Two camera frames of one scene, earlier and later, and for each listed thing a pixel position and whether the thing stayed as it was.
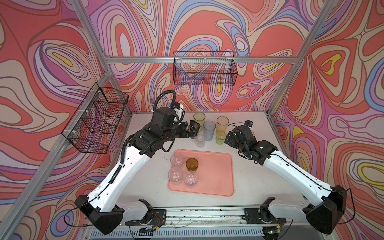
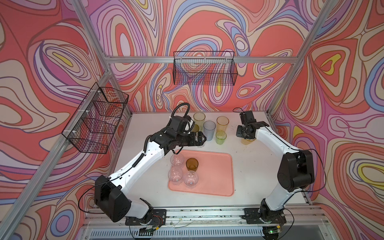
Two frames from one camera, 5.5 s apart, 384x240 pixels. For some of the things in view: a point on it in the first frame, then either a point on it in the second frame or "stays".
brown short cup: [192, 164] stays
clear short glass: [190, 179] stays
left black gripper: [185, 133] -> [193, 142]
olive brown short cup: [197, 127] stays
